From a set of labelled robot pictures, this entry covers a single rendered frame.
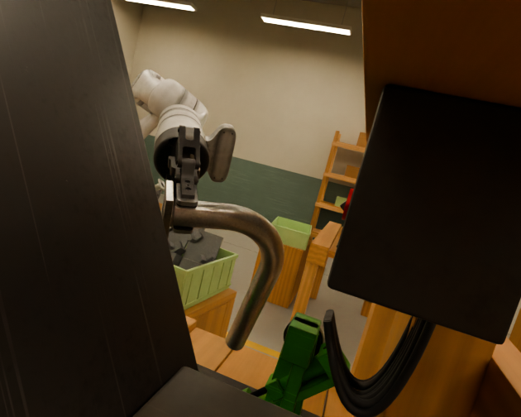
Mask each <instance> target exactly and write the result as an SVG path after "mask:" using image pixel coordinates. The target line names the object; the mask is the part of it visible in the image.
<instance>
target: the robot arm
mask: <svg viewBox="0 0 521 417"><path fill-rule="evenodd" d="M131 88H132V92H133V96H134V99H135V103H136V104H137V105H139V106H140V107H141V108H143V109H145V110H146V111H147V112H148V113H149V114H148V115H146V116H145V117H144V118H142V119H141V120H140V124H141V130H142V134H143V137H144V140H145V138H146V137H147V136H148V135H149V134H150V133H151V132H152V131H153V130H154V129H155V128H156V127H157V133H156V134H155V145H154V156H153V161H154V166H155V169H156V171H157V172H158V174H159V175H160V176H161V177H162V178H163V179H165V182H166V181H167V180H171V181H174V196H175V198H176V204H177V205H178V206H180V207H188V208H196V207H197V206H198V193H197V183H198V180H199V179H200V178H201V177H203V175H204V174H205V173H206V171H208V174H209V177H210V179H211V180H212V181H213V182H217V183H222V182H223V181H224V180H225V179H226V178H227V175H228V171H229V168H230V164H231V161H232V154H233V151H234V146H235V142H236V132H235V129H234V127H233V125H231V124H226V123H224V124H222V125H220V126H219V127H218V128H217V129H216V130H215V131H214V132H213V133H212V134H211V135H210V136H207V137H206V136H205V135H204V133H203V125H204V124H205V122H206V121H207V119H208V110H207V109H206V108H205V106H204V105H203V104H202V103H201V102H200V101H199V100H198V99H196V98H195V97H194V96H193V95H192V94H191V93H190V92H189V91H188V90H187V89H185V88H184V87H183V86H182V85H181V84H179V83H178V82H176V81H175V80H173V79H163V78H162V77H161V76H159V75H158V74H157V73H156V72H154V71H152V70H150V69H146V70H144V71H142V72H141V73H139V74H138V75H137V77H136V79H135V80H134V81H133V82H132V85H131ZM173 232H175V233H182V234H191V233H192V232H193V228H191V227H180V226H173Z"/></svg>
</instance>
